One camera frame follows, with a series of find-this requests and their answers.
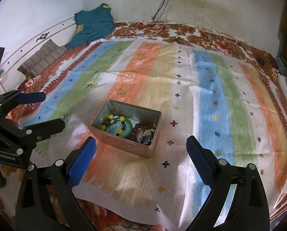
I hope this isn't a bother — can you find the black yellow bead bracelet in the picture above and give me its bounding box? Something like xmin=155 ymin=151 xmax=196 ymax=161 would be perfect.
xmin=100 ymin=113 xmax=127 ymax=136

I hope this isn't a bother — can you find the green jade bangle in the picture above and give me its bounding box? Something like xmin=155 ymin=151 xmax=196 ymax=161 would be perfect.
xmin=110 ymin=116 xmax=133 ymax=139

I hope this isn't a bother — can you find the red bead bracelet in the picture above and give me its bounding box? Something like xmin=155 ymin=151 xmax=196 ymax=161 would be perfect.
xmin=130 ymin=120 xmax=158 ymax=143

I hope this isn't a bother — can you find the floral brown bedsheet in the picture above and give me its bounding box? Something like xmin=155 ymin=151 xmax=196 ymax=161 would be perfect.
xmin=0 ymin=21 xmax=287 ymax=231

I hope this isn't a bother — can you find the striped brown pillow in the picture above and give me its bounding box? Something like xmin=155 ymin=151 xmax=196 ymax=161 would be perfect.
xmin=17 ymin=40 xmax=67 ymax=78

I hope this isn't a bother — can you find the silver pink metal tin box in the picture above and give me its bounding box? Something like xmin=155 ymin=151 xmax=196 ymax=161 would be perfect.
xmin=91 ymin=100 xmax=162 ymax=158

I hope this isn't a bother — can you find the teal garment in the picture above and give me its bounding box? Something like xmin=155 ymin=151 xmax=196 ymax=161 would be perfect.
xmin=66 ymin=3 xmax=115 ymax=50

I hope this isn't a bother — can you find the colourful striped mat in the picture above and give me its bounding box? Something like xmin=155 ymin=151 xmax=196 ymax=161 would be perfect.
xmin=34 ymin=38 xmax=287 ymax=231

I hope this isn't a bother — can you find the small black object on bedsheet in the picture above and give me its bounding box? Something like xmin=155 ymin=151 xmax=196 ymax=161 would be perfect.
xmin=256 ymin=57 xmax=265 ymax=66

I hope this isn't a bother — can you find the white charger cable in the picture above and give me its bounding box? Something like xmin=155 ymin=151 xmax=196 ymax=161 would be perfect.
xmin=129 ymin=22 xmax=166 ymax=38

